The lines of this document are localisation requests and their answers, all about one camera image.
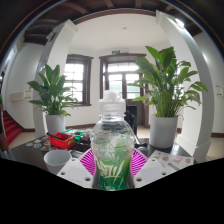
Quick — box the white mug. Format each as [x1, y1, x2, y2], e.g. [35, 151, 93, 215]
[43, 149, 73, 176]

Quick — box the green exit sign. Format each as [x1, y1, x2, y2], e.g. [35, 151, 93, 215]
[110, 49, 129, 55]

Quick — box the printed paper sheet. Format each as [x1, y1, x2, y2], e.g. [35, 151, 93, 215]
[148, 149, 195, 172]

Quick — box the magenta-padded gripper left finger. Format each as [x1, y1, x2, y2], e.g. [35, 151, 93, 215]
[56, 148, 99, 189]

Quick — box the white wall panel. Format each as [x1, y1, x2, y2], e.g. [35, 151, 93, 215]
[214, 84, 224, 98]
[9, 89, 33, 102]

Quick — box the clear green drink bottle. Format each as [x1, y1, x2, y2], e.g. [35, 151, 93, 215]
[89, 89, 136, 192]

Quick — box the small potted plant, white pot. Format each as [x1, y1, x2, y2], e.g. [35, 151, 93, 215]
[27, 64, 79, 134]

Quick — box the red carpeted staircase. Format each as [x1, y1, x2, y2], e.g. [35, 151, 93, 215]
[2, 109, 23, 147]

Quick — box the dark-framed window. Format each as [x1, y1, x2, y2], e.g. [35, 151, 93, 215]
[63, 54, 94, 107]

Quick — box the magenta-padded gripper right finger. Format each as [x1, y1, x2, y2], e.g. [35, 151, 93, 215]
[130, 148, 168, 188]

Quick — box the dark wooden glazed door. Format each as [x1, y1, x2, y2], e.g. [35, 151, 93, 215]
[99, 53, 149, 128]

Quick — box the large potted plant, white pot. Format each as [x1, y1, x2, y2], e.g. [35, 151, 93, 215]
[131, 45, 208, 149]

